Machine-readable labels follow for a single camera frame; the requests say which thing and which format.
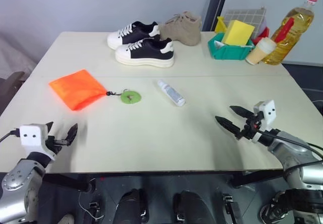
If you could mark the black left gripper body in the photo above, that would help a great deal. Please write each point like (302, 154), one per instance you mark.
(54, 144)

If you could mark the black and white sneaker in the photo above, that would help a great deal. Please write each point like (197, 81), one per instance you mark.
(137, 29)
(146, 53)

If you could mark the beige paper cup with lid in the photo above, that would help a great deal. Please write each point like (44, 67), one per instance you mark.
(260, 51)

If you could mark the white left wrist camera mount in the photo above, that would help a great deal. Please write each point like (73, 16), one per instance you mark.
(31, 137)

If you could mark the yellow plastic bin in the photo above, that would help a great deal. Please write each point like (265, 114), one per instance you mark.
(220, 25)

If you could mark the red plastic bin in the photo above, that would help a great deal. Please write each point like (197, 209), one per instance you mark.
(263, 34)

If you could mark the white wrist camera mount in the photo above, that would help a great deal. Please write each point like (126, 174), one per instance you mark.
(268, 113)
(31, 137)

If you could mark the white packet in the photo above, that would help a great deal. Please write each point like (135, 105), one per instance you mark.
(218, 45)

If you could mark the beige lace-up boot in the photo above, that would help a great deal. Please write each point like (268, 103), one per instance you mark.
(184, 31)

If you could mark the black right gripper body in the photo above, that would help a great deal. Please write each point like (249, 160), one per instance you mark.
(253, 125)

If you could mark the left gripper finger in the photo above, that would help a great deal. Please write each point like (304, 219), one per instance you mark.
(71, 134)
(49, 128)

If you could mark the yellow sponge block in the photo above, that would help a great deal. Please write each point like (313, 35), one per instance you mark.
(238, 33)

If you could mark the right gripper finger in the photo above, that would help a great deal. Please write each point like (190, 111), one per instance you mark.
(228, 124)
(242, 111)

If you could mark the cooking oil bottle red cap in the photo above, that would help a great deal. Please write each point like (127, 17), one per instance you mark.
(292, 29)

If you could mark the dark rounded shape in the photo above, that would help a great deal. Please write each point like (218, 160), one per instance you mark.
(193, 206)
(132, 203)

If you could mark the dark vertical post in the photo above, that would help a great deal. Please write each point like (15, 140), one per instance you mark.
(215, 4)

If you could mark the black table frame bar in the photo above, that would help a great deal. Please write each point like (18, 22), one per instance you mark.
(257, 178)

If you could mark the white spray bottle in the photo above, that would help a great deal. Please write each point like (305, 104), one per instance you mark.
(171, 92)

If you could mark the white grid rack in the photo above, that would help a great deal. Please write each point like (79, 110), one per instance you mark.
(248, 15)

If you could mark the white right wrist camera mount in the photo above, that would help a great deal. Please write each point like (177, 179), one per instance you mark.
(268, 113)

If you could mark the green plastic bin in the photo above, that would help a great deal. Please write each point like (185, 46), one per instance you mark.
(227, 52)

